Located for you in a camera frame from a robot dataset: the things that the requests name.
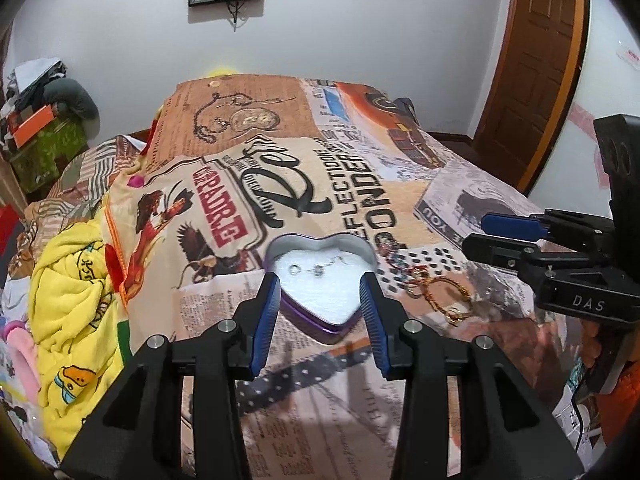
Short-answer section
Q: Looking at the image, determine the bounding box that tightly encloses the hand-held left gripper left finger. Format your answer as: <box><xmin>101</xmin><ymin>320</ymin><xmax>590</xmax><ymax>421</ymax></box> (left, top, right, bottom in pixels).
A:
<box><xmin>59</xmin><ymin>271</ymin><xmax>281</xmax><ymax>480</ymax></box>

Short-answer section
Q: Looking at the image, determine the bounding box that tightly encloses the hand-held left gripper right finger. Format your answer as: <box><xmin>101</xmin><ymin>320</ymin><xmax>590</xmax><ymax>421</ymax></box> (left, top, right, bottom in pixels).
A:
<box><xmin>359</xmin><ymin>271</ymin><xmax>587</xmax><ymax>480</ymax></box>

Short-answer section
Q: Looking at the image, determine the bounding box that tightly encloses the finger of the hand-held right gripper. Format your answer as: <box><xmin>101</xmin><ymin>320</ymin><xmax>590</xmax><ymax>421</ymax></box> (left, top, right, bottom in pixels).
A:
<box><xmin>461</xmin><ymin>233</ymin><xmax>614</xmax><ymax>287</ymax></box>
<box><xmin>480</xmin><ymin>208</ymin><xmax>616</xmax><ymax>249</ymax></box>

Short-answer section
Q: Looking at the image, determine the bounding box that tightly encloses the purple heart-shaped tin box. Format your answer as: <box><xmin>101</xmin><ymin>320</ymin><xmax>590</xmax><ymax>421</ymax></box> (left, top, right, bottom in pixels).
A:
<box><xmin>264</xmin><ymin>232</ymin><xmax>380</xmax><ymax>345</ymax></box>

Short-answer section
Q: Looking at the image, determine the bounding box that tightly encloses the gold chain bracelet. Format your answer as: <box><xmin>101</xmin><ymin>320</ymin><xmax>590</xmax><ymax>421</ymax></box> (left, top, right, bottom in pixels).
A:
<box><xmin>421</xmin><ymin>274</ymin><xmax>474</xmax><ymax>327</ymax></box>

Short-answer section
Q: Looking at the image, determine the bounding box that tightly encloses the orange cloth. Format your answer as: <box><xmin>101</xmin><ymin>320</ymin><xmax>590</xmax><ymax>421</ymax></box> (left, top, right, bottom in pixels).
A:
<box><xmin>584</xmin><ymin>330</ymin><xmax>640</xmax><ymax>413</ymax></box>

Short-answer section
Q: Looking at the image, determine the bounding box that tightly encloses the brown wooden door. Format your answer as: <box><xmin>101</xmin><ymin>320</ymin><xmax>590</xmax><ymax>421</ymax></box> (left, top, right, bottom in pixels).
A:
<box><xmin>472</xmin><ymin>0</ymin><xmax>592</xmax><ymax>197</ymax></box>

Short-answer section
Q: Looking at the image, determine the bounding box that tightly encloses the printed blanket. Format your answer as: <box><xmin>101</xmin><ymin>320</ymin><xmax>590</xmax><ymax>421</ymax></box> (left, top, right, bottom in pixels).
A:
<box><xmin>102</xmin><ymin>76</ymin><xmax>592</xmax><ymax>480</ymax></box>

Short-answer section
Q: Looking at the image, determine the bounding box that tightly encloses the yellow cartoon blanket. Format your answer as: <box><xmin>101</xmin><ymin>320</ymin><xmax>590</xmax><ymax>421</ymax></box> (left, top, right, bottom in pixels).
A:
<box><xmin>29</xmin><ymin>220</ymin><xmax>132</xmax><ymax>462</ymax></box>

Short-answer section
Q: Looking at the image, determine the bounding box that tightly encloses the striped patchwork quilt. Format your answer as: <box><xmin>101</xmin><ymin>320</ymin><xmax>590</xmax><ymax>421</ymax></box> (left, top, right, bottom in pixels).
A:
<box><xmin>17</xmin><ymin>134</ymin><xmax>152</xmax><ymax>261</ymax></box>

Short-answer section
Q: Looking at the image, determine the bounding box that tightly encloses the red cloth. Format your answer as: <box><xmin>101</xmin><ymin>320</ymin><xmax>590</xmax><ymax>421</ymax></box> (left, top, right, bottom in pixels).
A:
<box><xmin>0</xmin><ymin>204</ymin><xmax>22</xmax><ymax>263</ymax></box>

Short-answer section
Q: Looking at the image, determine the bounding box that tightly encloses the green patterned box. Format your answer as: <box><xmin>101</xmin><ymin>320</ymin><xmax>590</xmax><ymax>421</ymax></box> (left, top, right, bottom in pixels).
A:
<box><xmin>4</xmin><ymin>116</ymin><xmax>89</xmax><ymax>194</ymax></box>

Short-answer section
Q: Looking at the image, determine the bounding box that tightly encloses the orange box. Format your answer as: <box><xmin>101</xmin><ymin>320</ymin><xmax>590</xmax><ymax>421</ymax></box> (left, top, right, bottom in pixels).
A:
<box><xmin>12</xmin><ymin>104</ymin><xmax>55</xmax><ymax>149</ymax></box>

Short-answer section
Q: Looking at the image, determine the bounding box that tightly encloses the pile of clothes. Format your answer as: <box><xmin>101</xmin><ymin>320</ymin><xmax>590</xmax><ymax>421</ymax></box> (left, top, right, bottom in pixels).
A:
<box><xmin>4</xmin><ymin>59</ymin><xmax>101</xmax><ymax>123</ymax></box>

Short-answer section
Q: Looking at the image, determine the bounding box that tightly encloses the silver chain with pendant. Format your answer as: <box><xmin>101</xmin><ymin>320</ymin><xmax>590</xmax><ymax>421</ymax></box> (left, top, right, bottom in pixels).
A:
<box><xmin>307</xmin><ymin>255</ymin><xmax>354</xmax><ymax>278</ymax></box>

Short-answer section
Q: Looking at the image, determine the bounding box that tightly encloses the black monitor cable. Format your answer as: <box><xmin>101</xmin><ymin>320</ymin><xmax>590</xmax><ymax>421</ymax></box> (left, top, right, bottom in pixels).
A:
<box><xmin>227</xmin><ymin>0</ymin><xmax>249</xmax><ymax>32</ymax></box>

